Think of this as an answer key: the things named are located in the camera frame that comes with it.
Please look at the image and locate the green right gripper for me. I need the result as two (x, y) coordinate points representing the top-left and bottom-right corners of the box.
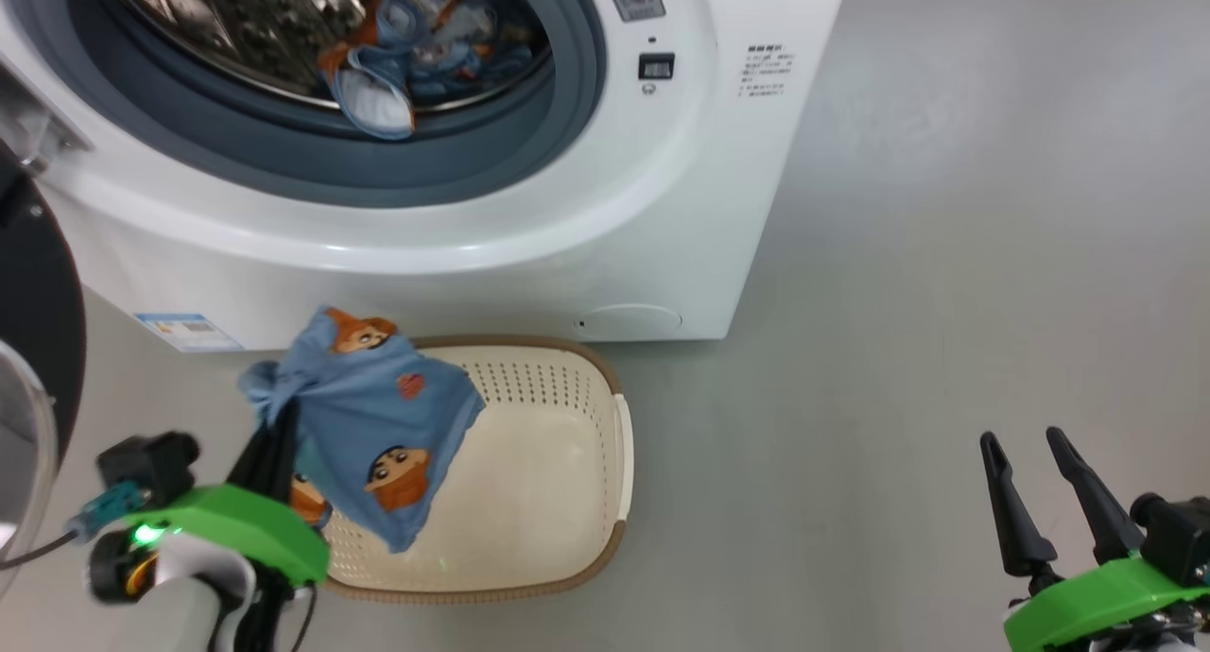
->
(979, 427), (1210, 652)

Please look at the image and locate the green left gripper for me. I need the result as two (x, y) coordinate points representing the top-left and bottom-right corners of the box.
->
(128, 404), (330, 587)

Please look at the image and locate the blue cartoon print garment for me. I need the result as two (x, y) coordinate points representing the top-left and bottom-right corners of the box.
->
(238, 306), (487, 555)

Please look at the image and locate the black round glass washer door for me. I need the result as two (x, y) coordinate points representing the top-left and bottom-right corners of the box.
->
(0, 142), (86, 596)

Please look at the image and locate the blue and cream cartoon garment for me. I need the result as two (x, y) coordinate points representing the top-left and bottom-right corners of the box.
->
(317, 0), (554, 143)

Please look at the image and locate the white front-load washing machine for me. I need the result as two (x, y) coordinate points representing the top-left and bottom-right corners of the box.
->
(0, 0), (852, 352)

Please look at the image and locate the metal washer door hinge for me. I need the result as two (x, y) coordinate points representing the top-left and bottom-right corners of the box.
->
(0, 61), (91, 176)

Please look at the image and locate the steel washer drum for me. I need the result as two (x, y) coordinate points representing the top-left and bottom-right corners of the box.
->
(99, 0), (554, 114)

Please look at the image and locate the blue energy label sticker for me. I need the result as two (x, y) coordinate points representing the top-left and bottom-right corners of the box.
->
(134, 312), (245, 352)

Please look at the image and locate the cream basket with brown rim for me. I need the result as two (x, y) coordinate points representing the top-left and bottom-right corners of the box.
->
(312, 335), (634, 604)

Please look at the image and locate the round white filter cover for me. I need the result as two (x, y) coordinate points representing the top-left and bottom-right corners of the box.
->
(574, 302), (683, 341)

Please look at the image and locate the black text warning label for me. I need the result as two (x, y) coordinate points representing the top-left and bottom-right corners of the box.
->
(740, 43), (797, 100)

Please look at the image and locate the teal left camera connector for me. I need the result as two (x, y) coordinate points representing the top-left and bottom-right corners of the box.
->
(71, 480), (152, 540)

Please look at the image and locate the thin left arm cable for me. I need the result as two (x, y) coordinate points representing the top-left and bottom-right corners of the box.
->
(0, 529), (81, 573)

